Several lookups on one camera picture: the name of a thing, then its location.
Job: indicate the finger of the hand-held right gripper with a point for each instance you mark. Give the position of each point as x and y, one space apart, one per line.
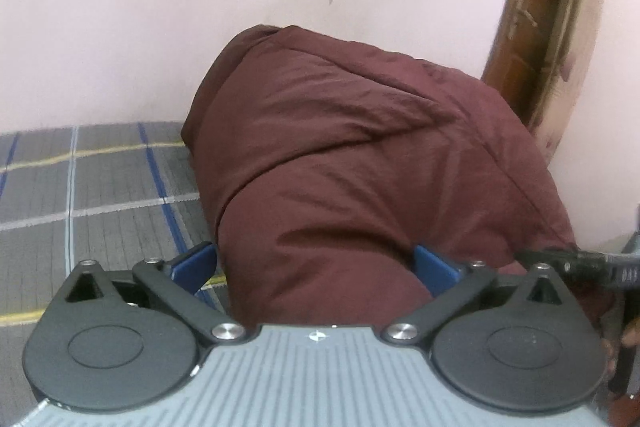
565 263

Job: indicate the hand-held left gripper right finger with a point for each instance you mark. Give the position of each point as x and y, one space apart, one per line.
437 269

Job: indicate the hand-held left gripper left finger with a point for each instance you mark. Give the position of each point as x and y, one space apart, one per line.
192 264

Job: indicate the maroon quilted garment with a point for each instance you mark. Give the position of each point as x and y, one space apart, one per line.
370 167

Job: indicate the person's right hand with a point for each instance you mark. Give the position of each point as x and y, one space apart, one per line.
631 336

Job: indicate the grey plaid bed sheet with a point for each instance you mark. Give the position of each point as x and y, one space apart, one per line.
100 207

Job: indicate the brown wooden door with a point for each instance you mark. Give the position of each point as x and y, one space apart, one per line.
540 17

